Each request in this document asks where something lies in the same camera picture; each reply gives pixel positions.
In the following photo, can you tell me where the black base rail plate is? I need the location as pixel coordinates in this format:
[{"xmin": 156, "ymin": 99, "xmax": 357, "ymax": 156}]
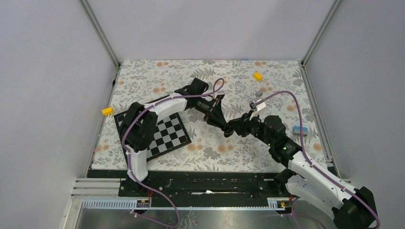
[{"xmin": 118, "ymin": 171, "xmax": 293, "ymax": 208}]

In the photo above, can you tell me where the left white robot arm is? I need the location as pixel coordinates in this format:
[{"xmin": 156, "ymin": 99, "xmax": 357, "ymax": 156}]
[{"xmin": 118, "ymin": 78, "xmax": 233, "ymax": 196}]

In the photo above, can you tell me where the black white checkerboard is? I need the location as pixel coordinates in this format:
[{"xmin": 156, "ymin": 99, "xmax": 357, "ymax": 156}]
[{"xmin": 114, "ymin": 110, "xmax": 192, "ymax": 162}]

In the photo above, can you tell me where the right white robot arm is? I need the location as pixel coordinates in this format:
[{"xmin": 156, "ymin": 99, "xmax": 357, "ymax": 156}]
[{"xmin": 224, "ymin": 114, "xmax": 381, "ymax": 229}]

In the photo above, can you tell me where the black earbud charging case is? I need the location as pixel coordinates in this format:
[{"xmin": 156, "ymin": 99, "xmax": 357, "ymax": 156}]
[{"xmin": 224, "ymin": 126, "xmax": 234, "ymax": 138}]

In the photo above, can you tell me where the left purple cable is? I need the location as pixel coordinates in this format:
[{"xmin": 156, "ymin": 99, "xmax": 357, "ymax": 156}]
[{"xmin": 121, "ymin": 78, "xmax": 225, "ymax": 228}]

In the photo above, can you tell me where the blue white eraser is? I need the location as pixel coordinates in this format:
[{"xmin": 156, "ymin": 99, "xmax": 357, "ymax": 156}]
[{"xmin": 292, "ymin": 125, "xmax": 309, "ymax": 136}]

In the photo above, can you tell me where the floral patterned table mat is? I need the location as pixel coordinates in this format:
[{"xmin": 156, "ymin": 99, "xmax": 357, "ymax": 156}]
[{"xmin": 109, "ymin": 60, "xmax": 326, "ymax": 172}]

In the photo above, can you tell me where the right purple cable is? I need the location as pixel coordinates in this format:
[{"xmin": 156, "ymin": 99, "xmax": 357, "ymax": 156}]
[{"xmin": 253, "ymin": 91, "xmax": 381, "ymax": 229}]

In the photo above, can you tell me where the yellow block left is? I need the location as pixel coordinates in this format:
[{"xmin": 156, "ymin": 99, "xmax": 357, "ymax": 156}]
[{"xmin": 102, "ymin": 107, "xmax": 114, "ymax": 116}]

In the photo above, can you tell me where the yellow block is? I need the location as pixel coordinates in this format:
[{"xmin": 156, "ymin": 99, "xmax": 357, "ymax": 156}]
[
  {"xmin": 253, "ymin": 72, "xmax": 263, "ymax": 81},
  {"xmin": 102, "ymin": 107, "xmax": 114, "ymax": 116}
]

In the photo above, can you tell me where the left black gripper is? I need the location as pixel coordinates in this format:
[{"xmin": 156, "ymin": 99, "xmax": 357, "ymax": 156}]
[{"xmin": 195, "ymin": 95, "xmax": 227, "ymax": 130}]

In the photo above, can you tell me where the yellow block far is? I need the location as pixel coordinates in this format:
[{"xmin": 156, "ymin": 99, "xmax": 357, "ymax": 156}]
[{"xmin": 253, "ymin": 72, "xmax": 263, "ymax": 81}]

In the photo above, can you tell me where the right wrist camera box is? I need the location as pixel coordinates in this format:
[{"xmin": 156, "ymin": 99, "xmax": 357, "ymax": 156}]
[{"xmin": 249, "ymin": 98, "xmax": 266, "ymax": 120}]

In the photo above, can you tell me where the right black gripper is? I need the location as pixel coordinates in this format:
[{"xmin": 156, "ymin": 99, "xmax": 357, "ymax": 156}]
[{"xmin": 228, "ymin": 109, "xmax": 274, "ymax": 147}]

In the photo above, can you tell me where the purple cable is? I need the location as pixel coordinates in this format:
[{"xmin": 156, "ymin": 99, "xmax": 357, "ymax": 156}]
[
  {"xmin": 121, "ymin": 78, "xmax": 225, "ymax": 228},
  {"xmin": 253, "ymin": 91, "xmax": 381, "ymax": 229}
]

